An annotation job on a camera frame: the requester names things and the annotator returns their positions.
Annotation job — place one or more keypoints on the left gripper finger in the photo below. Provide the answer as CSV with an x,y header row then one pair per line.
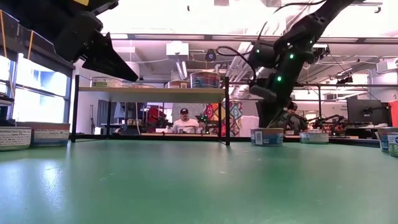
x,y
109,62

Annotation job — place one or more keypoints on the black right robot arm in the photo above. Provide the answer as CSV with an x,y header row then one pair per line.
x,y
311,25

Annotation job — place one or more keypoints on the background black robot arm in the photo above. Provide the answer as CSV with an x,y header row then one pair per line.
x,y
203,119
329,119

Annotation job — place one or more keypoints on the person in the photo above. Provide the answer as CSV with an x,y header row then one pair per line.
x,y
295,124
185,124

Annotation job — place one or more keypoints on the black ceiling-mounted device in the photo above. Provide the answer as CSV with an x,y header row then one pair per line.
x,y
321,53

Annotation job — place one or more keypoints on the colourful patterned panel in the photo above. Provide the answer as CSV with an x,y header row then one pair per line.
x,y
235,115

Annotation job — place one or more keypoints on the red machine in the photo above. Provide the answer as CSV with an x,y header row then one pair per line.
x,y
154,113

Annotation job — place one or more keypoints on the white ceiling box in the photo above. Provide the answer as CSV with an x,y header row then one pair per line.
x,y
177,48

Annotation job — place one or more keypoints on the grey overhead crossbeam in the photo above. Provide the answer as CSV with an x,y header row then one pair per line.
x,y
186,36

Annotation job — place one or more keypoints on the large window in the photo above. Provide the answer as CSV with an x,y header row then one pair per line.
x,y
37,105

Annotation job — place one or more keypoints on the black monitor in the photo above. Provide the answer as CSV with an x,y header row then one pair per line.
x,y
367,112

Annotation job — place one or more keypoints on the orange panel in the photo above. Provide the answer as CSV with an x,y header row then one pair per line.
x,y
394,113

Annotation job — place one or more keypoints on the green table mat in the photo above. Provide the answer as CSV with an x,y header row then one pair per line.
x,y
155,193

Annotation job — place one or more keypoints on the silver ventilation duct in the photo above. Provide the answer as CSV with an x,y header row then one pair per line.
x,y
241,62

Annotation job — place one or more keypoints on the wooden shelf black metal frame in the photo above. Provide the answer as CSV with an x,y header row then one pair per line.
x,y
149,95

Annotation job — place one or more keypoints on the black frame workbench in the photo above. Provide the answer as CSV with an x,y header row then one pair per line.
x,y
342,85

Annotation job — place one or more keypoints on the black ceiling camera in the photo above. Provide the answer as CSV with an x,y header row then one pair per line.
x,y
210,55

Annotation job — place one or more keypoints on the black aluminium table frame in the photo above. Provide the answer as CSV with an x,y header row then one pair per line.
x,y
351,142

